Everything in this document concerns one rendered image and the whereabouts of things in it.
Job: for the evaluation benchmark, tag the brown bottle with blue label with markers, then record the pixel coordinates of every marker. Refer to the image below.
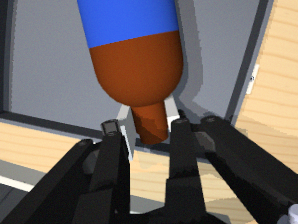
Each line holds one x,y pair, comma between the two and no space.
137,55

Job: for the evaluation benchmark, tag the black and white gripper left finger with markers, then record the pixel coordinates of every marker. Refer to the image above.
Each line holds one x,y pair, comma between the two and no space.
55,197

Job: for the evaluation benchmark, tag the dark grey square tray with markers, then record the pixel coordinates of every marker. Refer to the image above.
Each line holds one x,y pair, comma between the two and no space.
48,82

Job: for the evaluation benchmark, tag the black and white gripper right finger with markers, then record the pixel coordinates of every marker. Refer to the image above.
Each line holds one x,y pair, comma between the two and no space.
265,186

